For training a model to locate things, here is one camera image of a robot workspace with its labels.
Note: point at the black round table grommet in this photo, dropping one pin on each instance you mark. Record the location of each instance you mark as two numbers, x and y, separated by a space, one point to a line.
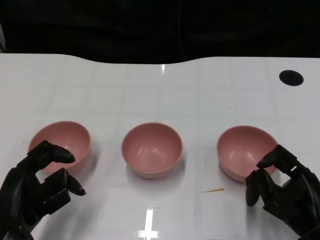
291 78

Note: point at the orange sliver of tape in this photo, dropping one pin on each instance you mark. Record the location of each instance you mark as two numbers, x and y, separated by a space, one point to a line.
217 190

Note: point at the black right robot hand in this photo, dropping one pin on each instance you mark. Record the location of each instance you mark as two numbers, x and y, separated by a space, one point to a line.
300 195

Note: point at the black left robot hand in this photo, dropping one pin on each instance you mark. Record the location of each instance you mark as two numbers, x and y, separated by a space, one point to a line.
22 190

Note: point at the pink plastic bowl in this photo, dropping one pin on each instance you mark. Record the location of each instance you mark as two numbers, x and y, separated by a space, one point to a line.
240 147
67 135
152 150

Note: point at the black backdrop cloth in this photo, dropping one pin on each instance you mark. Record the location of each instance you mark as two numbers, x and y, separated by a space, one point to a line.
100 25

